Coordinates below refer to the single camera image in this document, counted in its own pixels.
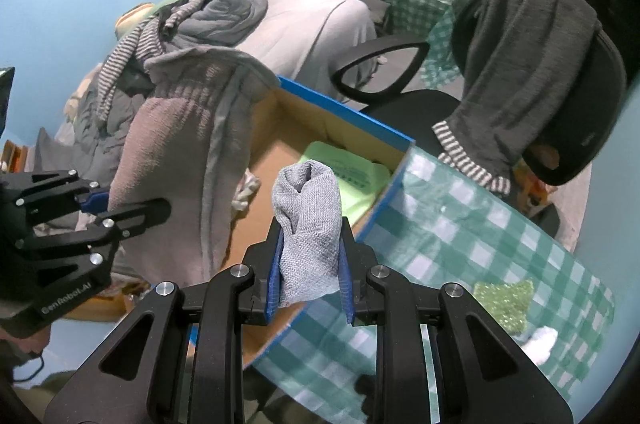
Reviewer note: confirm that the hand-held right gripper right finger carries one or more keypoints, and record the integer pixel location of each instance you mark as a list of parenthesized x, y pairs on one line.
[(347, 284)]

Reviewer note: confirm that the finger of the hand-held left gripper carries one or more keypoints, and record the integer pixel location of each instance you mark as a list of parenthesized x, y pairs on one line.
[(92, 203), (145, 213)]

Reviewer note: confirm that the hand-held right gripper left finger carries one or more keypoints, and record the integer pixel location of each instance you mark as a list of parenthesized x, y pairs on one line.
[(274, 274)]

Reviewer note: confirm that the grey sock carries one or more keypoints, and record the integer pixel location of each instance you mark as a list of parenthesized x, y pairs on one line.
[(310, 224)]

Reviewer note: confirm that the taupe fleece garment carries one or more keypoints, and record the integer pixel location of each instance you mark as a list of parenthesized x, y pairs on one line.
[(170, 144)]

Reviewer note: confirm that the beige patterned sock bundle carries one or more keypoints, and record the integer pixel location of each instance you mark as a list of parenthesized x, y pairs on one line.
[(247, 194)]

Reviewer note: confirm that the lime green cloth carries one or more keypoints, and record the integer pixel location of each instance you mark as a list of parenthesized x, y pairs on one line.
[(350, 169)]

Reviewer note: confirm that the blue cardboard box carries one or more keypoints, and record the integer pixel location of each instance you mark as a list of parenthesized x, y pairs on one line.
[(300, 129)]

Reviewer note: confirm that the green sparkly knit cloth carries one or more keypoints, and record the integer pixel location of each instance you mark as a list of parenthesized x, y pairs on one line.
[(500, 301)]

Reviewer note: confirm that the white sock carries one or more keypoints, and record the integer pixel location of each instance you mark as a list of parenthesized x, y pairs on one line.
[(542, 341)]

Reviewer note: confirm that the grey striped garment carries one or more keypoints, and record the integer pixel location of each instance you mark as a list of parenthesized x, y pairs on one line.
[(120, 59)]

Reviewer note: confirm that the pale green pillow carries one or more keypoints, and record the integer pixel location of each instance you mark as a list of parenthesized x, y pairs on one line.
[(135, 11)]

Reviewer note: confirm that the orange snack bag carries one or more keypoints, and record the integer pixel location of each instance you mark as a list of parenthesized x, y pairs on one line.
[(535, 191)]

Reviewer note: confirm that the white radiator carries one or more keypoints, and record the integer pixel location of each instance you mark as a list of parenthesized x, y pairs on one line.
[(575, 214)]

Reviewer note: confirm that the white bed cover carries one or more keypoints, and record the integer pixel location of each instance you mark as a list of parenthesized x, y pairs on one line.
[(310, 19)]

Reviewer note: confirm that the dark grey sweater on chair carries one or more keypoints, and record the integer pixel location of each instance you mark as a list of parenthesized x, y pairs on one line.
[(515, 69)]

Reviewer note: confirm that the black office chair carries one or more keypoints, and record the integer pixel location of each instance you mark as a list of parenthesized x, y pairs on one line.
[(590, 104)]

